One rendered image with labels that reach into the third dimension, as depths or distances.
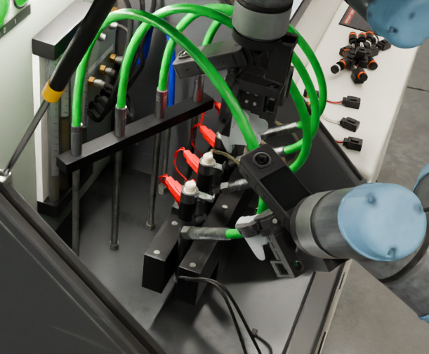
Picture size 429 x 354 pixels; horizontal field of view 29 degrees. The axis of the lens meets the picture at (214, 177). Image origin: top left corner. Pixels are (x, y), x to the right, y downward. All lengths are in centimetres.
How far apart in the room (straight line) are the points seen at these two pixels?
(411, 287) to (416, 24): 31
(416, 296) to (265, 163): 25
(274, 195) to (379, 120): 83
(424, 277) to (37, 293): 47
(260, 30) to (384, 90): 84
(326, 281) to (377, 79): 63
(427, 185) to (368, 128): 78
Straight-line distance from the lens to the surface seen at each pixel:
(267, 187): 97
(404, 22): 97
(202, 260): 137
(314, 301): 139
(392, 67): 196
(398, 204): 81
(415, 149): 344
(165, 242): 139
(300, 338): 133
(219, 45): 115
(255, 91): 112
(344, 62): 186
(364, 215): 80
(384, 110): 181
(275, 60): 111
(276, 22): 107
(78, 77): 126
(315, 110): 134
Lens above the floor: 196
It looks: 40 degrees down
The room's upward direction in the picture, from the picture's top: 8 degrees clockwise
